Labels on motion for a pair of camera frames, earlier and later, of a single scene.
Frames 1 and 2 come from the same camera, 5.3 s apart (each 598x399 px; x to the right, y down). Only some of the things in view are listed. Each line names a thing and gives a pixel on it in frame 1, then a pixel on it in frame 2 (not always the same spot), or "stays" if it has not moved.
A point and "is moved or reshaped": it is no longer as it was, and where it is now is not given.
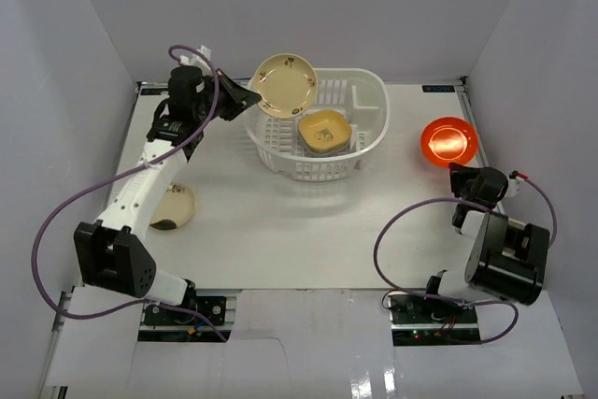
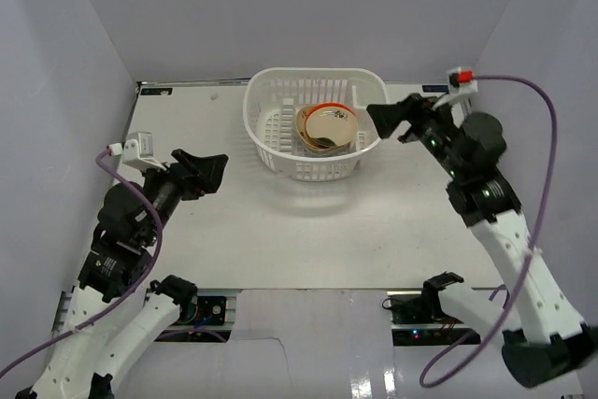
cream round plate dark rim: (176, 209) is moved or reshaped
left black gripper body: (228, 95) -> (184, 179)
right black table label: (437, 88) stays
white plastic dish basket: (362, 94) stays
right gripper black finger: (460, 175) -> (387, 117)
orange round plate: (447, 140) is moved or reshaped
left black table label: (153, 91) stays
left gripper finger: (233, 96) -> (214, 171)
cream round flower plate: (288, 84) -> (301, 127)
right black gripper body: (462, 191) -> (429, 125)
